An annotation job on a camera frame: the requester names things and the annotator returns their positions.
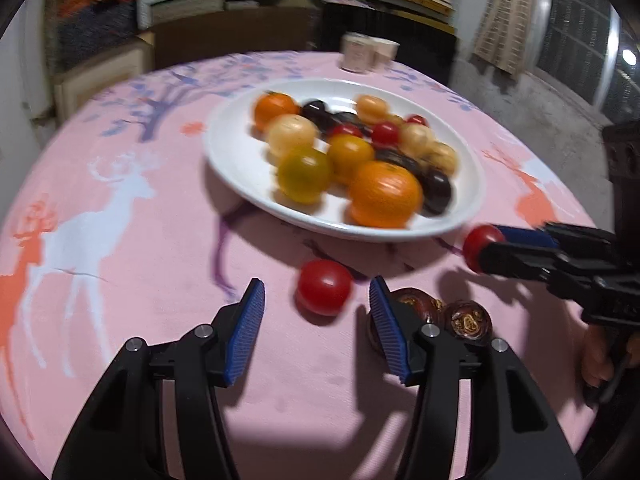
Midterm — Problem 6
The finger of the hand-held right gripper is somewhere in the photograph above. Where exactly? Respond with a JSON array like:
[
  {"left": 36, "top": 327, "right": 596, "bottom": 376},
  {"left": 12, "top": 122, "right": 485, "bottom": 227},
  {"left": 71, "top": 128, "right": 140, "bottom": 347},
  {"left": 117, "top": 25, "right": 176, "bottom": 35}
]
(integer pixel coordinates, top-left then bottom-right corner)
[
  {"left": 499, "top": 221, "right": 622, "bottom": 262},
  {"left": 477, "top": 241, "right": 603, "bottom": 306}
]

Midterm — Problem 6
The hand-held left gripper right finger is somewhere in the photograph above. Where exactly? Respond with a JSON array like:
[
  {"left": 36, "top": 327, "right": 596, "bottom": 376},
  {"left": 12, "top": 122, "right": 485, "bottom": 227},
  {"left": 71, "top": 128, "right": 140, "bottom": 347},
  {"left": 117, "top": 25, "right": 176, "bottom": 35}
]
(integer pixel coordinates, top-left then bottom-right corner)
[{"left": 368, "top": 275, "right": 583, "bottom": 480}]

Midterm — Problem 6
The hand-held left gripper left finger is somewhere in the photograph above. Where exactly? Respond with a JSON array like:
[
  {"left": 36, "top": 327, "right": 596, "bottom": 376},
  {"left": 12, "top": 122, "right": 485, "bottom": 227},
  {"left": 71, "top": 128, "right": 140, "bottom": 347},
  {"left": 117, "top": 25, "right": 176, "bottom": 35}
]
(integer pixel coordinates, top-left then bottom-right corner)
[{"left": 51, "top": 277, "right": 267, "bottom": 480}]

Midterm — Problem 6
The dark water chestnut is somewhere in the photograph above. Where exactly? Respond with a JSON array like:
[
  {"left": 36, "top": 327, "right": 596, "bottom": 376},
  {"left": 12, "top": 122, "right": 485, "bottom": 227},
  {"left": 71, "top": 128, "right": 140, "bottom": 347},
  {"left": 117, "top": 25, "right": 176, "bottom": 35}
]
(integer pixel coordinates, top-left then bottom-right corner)
[
  {"left": 374, "top": 147, "right": 423, "bottom": 176},
  {"left": 419, "top": 167, "right": 453, "bottom": 216},
  {"left": 327, "top": 111, "right": 368, "bottom": 136},
  {"left": 367, "top": 287, "right": 448, "bottom": 348},
  {"left": 442, "top": 300, "right": 493, "bottom": 343},
  {"left": 301, "top": 100, "right": 331, "bottom": 128}
]

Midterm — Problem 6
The brownish yellow round fruit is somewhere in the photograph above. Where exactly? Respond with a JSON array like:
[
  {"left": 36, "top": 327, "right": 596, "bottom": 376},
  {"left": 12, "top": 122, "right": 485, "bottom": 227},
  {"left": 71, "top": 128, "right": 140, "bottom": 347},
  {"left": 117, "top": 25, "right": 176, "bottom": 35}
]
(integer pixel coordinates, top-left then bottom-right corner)
[{"left": 422, "top": 141, "right": 459, "bottom": 177}]

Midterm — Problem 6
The large orange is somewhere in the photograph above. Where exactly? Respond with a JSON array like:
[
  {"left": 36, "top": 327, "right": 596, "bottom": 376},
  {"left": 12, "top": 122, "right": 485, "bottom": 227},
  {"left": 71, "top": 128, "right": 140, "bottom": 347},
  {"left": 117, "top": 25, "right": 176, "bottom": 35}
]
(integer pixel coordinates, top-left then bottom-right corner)
[{"left": 348, "top": 160, "right": 424, "bottom": 228}]

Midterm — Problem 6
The pale yellow round fruit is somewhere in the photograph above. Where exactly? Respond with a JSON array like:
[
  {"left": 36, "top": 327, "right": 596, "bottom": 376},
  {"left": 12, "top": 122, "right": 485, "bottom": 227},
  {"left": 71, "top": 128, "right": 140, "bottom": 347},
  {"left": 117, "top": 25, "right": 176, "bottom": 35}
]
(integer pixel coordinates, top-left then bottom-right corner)
[
  {"left": 399, "top": 122, "right": 435, "bottom": 157},
  {"left": 265, "top": 114, "right": 319, "bottom": 158}
]

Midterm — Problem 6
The yellow cherry tomato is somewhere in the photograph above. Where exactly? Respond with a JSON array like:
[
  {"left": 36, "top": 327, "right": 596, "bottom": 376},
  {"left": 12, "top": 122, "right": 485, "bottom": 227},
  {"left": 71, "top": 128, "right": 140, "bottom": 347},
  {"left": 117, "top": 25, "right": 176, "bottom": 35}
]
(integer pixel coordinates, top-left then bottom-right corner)
[
  {"left": 327, "top": 135, "right": 376, "bottom": 185},
  {"left": 276, "top": 146, "right": 333, "bottom": 204}
]

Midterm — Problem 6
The white oval plate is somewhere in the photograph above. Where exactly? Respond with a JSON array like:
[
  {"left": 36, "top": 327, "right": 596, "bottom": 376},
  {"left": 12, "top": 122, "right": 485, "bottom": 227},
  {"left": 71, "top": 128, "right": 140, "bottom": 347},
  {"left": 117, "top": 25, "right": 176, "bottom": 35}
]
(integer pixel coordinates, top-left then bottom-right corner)
[{"left": 202, "top": 77, "right": 487, "bottom": 243}]

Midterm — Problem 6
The person's right hand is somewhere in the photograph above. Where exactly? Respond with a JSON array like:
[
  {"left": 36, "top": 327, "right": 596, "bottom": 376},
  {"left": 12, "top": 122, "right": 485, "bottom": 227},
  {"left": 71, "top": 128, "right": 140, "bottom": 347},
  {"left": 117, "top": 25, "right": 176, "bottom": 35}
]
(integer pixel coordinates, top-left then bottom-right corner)
[{"left": 580, "top": 324, "right": 615, "bottom": 387}]

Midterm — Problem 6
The pink deer print tablecloth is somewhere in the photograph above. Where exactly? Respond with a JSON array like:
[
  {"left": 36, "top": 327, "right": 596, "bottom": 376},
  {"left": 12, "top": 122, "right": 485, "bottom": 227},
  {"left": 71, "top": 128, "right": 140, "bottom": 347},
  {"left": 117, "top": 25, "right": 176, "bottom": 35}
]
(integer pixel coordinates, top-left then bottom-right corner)
[{"left": 0, "top": 50, "right": 601, "bottom": 480}]

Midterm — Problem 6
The orange cherry tomato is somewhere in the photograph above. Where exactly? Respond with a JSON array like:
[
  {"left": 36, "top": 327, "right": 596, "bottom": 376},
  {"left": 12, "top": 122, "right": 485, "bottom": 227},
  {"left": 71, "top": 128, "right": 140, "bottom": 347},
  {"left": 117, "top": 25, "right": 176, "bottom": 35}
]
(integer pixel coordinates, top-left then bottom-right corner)
[{"left": 356, "top": 94, "right": 391, "bottom": 125}]

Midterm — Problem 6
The window with mesh screen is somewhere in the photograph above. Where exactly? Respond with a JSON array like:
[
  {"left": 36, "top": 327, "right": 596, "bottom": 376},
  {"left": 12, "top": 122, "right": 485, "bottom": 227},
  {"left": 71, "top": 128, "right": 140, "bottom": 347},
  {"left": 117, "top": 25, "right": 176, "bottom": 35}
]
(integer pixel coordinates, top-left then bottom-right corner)
[{"left": 532, "top": 0, "right": 640, "bottom": 121}]

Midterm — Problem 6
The hanging bamboo slat mat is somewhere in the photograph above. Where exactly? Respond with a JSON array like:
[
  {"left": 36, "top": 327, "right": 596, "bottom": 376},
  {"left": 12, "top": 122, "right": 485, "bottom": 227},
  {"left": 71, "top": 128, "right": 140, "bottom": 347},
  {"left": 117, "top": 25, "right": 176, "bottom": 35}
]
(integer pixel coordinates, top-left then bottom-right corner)
[{"left": 472, "top": 0, "right": 543, "bottom": 78}]

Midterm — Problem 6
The orange mandarin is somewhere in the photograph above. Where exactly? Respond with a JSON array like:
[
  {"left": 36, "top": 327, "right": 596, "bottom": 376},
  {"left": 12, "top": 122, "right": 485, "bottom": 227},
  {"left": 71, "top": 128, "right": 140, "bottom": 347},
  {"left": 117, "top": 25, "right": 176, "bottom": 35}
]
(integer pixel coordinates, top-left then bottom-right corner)
[{"left": 253, "top": 91, "right": 301, "bottom": 133}]

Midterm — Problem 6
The white paper cup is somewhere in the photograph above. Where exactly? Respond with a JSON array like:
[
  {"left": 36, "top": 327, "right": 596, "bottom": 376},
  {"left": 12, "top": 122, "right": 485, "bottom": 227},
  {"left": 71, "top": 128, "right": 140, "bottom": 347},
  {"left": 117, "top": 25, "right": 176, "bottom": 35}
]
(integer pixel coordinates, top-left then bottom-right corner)
[{"left": 372, "top": 39, "right": 399, "bottom": 68}]

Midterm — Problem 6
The brown chair back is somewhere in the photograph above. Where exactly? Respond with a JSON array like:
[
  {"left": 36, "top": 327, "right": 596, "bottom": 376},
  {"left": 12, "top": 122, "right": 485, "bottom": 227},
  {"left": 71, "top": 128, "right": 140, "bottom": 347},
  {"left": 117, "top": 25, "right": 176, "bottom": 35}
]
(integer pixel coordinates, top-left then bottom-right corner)
[{"left": 150, "top": 10, "right": 326, "bottom": 68}]

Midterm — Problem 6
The stack of folded fabrics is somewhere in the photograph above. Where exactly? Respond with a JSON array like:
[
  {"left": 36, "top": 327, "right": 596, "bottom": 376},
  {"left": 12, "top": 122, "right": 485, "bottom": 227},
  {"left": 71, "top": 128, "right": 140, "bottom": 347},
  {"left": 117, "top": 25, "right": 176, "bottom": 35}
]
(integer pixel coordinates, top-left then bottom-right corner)
[{"left": 55, "top": 0, "right": 143, "bottom": 68}]

